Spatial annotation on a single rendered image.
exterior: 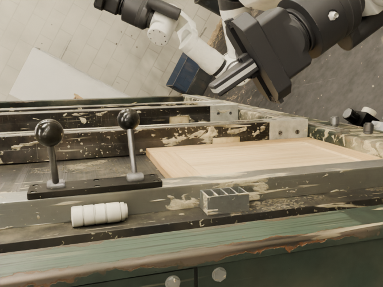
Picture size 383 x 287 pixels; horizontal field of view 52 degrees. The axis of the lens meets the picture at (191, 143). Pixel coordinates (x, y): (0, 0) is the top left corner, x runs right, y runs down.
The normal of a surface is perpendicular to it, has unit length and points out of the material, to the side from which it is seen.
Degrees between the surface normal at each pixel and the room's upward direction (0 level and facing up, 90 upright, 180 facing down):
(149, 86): 90
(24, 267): 60
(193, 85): 90
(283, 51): 90
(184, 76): 90
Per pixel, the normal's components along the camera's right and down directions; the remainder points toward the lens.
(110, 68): 0.25, 0.21
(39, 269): -0.01, -0.98
